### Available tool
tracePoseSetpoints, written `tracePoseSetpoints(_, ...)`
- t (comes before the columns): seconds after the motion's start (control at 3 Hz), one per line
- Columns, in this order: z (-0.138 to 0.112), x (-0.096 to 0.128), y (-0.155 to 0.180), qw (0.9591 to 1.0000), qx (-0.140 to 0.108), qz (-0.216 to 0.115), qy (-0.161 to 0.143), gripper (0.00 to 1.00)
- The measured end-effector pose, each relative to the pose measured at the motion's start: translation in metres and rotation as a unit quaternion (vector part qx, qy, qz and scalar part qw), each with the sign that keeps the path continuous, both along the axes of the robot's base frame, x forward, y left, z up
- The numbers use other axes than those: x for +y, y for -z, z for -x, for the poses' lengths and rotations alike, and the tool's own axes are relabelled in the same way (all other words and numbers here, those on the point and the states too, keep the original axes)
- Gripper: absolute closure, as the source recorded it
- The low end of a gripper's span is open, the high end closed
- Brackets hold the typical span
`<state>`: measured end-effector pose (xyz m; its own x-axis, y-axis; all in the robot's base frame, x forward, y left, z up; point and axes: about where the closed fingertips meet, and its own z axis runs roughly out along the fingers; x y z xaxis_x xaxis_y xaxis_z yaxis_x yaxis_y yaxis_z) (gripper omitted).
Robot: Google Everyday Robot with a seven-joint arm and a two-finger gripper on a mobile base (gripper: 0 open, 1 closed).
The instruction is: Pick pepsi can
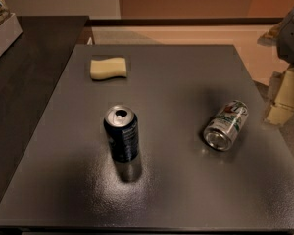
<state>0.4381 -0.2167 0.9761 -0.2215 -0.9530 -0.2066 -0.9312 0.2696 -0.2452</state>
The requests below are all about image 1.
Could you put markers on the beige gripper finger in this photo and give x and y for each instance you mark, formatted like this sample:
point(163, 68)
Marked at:
point(281, 97)

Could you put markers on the dark blue pepsi can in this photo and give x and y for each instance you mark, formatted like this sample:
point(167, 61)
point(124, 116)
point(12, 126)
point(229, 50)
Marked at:
point(121, 125)

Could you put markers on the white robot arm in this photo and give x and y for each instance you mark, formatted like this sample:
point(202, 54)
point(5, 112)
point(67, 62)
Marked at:
point(282, 37)

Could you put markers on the silver green 7up can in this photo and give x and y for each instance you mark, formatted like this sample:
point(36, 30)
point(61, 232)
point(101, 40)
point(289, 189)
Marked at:
point(223, 129)

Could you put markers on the yellow sponge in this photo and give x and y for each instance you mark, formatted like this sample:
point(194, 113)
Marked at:
point(108, 68)

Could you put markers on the dark side table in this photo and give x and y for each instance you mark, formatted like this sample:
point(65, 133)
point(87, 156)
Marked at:
point(29, 72)

